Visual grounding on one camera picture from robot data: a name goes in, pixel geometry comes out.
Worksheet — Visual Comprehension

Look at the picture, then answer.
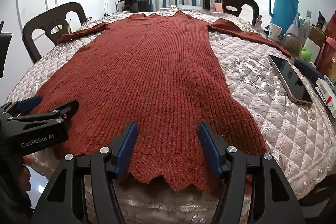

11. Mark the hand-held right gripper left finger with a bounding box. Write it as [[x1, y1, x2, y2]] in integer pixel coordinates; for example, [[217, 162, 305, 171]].
[[31, 122, 138, 224]]

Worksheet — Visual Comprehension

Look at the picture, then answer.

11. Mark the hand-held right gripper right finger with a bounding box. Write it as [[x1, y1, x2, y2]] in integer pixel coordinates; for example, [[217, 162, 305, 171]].
[[198, 122, 306, 224]]

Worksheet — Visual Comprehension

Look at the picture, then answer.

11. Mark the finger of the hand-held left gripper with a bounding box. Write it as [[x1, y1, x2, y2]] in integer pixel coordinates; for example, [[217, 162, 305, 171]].
[[0, 95, 42, 119], [5, 99, 80, 132]]

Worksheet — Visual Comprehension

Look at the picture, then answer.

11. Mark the rust red knit sweater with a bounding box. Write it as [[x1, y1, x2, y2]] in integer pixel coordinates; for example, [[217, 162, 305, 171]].
[[31, 10, 292, 191]]

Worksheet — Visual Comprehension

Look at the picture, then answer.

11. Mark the beige quilted blanket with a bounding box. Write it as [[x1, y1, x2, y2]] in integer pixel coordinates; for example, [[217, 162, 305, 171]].
[[4, 7, 336, 224]]

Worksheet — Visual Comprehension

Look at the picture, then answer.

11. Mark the black smartphone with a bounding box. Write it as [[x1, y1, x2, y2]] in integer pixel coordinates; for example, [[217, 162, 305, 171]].
[[268, 54, 314, 105]]

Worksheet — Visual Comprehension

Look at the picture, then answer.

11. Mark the dark blue case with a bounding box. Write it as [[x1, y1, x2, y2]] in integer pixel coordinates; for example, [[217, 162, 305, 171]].
[[293, 56, 327, 83]]

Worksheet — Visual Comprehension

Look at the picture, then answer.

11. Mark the white medicine box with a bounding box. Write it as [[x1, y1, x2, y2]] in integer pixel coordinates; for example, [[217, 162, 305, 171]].
[[315, 77, 336, 118]]

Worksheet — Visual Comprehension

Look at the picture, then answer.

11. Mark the round glass jar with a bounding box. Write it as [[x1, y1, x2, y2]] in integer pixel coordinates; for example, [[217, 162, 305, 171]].
[[283, 33, 302, 56]]

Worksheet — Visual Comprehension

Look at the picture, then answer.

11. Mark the small green toy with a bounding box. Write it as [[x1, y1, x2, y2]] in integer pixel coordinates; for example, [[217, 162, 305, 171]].
[[300, 48, 313, 60]]

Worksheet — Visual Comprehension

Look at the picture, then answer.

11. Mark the white carton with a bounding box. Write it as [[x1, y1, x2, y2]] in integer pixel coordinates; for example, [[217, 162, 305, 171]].
[[303, 38, 321, 63]]

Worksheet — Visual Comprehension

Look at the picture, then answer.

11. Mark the red drink bottle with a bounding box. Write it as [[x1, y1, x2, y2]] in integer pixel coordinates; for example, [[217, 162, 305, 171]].
[[315, 36, 336, 75]]

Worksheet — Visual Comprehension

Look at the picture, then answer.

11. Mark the wicker basket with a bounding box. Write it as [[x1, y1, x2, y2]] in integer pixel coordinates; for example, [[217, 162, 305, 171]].
[[310, 25, 326, 46]]

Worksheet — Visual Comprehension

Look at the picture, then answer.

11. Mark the blue thermos jug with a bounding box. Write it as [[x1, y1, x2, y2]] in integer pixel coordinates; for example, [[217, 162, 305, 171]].
[[268, 0, 300, 28]]

